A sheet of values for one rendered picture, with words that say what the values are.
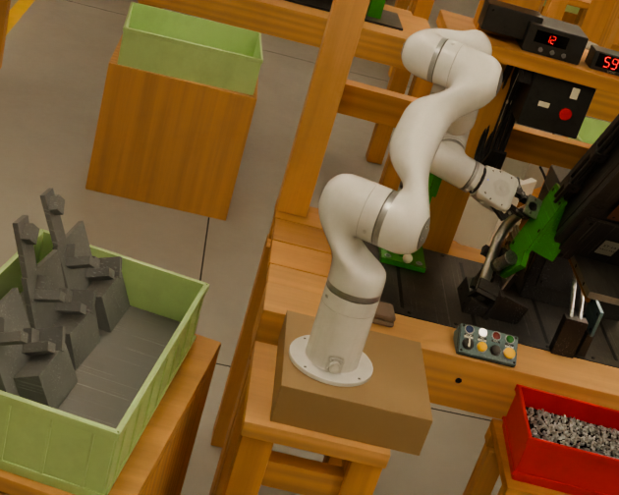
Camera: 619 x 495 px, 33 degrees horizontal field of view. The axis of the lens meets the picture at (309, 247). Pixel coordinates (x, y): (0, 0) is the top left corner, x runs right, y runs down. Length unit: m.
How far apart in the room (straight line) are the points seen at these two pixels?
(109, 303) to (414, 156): 0.76
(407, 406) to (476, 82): 0.70
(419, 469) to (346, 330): 1.57
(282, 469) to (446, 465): 1.55
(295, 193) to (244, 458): 1.00
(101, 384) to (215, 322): 1.94
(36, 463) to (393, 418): 0.73
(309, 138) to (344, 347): 0.90
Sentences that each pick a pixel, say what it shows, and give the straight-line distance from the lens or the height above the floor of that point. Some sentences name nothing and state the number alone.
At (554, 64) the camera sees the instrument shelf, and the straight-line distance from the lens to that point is 2.84.
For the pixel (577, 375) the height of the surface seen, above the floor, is 0.90.
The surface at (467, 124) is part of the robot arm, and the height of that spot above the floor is 1.40.
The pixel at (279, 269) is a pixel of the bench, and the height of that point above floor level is 0.88.
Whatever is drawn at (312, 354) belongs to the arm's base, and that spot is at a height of 0.97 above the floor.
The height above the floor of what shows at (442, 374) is 0.84.
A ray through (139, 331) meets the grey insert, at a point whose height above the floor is 0.85.
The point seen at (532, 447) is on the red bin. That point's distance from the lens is 2.40.
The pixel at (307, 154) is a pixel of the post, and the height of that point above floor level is 1.07.
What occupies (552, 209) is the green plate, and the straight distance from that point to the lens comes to 2.73.
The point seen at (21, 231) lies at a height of 1.13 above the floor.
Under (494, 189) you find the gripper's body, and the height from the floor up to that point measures 1.23.
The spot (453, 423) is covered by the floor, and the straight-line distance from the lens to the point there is 4.03.
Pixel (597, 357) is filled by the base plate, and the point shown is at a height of 0.90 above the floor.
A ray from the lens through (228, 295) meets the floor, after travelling 4.35.
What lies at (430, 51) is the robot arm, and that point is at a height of 1.60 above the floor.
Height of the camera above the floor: 2.16
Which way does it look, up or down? 26 degrees down
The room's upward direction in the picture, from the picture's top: 17 degrees clockwise
